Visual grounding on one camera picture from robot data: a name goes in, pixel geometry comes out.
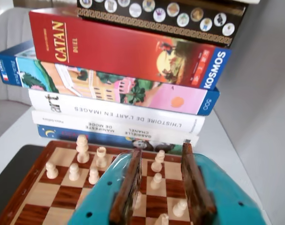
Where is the white wooden knight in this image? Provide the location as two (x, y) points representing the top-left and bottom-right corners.
(154, 213), (170, 225)

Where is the white Gabrielle Chanel book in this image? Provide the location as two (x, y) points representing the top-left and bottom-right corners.
(31, 110), (200, 147)

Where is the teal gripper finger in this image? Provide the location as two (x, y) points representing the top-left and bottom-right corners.
(67, 149), (143, 225)
(181, 142), (267, 225)

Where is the red Catan Duel box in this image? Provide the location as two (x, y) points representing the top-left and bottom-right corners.
(29, 10), (232, 91)

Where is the white wooden king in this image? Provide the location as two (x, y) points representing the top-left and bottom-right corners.
(76, 135), (90, 164)

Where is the wooden chessboard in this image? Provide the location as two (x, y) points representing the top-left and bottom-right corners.
(0, 140), (197, 225)

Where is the white wooden bishop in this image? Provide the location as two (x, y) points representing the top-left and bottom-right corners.
(151, 150), (166, 172)

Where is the white wooden rook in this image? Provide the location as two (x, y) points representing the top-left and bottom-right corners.
(95, 147), (107, 168)

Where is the light grey sofa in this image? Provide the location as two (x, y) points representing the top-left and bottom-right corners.
(0, 7), (37, 141)

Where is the dark grey mat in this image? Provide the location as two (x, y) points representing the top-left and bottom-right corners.
(0, 144), (47, 207)

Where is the blue panda book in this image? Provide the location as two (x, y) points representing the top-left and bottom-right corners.
(37, 124), (190, 156)

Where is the blue pink puzzle box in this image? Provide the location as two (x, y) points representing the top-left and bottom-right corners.
(0, 39), (220, 116)

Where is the black medallion game box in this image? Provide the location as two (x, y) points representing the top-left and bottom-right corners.
(76, 0), (248, 49)

